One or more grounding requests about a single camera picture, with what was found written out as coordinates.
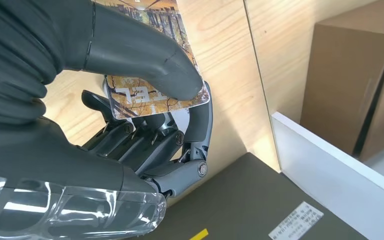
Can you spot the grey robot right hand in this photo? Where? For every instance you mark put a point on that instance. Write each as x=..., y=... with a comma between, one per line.
x=139, y=46

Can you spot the brown cardboard box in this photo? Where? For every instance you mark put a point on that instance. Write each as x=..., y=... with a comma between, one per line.
x=344, y=82

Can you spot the white desk shelf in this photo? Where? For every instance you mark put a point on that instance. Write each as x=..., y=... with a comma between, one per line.
x=344, y=192

